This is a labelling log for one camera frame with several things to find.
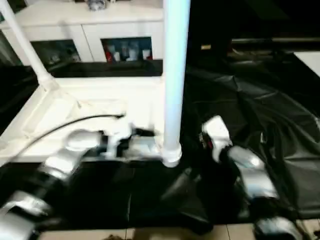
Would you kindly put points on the white plastic table top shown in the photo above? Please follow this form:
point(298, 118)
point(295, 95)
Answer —
point(75, 100)

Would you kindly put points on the white plastic table leg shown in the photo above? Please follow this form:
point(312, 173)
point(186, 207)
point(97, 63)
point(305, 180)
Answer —
point(175, 75)
point(27, 50)

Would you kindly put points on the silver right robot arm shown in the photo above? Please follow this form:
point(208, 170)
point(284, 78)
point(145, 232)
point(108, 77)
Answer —
point(255, 175)

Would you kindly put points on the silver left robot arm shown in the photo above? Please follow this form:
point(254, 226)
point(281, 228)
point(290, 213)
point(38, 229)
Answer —
point(62, 160)

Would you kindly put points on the black plastic mat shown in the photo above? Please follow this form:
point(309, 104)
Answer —
point(250, 100)

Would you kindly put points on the white small bottle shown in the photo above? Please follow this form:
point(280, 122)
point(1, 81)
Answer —
point(116, 56)
point(132, 55)
point(146, 54)

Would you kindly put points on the yellow label sticker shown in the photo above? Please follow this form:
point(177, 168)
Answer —
point(205, 47)

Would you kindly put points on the dark brown rounded part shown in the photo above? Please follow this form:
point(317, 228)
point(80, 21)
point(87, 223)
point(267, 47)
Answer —
point(113, 237)

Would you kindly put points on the black tall cabinet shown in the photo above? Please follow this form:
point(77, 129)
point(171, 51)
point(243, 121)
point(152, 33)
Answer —
point(207, 25)

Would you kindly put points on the white glass-door cabinet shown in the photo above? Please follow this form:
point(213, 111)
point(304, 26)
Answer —
point(100, 22)

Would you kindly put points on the black long bar device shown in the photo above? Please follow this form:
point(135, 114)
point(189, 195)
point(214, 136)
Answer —
point(275, 40)

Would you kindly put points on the white flat board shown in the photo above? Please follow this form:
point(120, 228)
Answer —
point(310, 61)

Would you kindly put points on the black white crumpled bundle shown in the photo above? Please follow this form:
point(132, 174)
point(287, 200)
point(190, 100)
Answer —
point(96, 4)

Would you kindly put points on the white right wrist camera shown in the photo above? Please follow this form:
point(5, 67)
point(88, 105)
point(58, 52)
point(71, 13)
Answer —
point(217, 130)

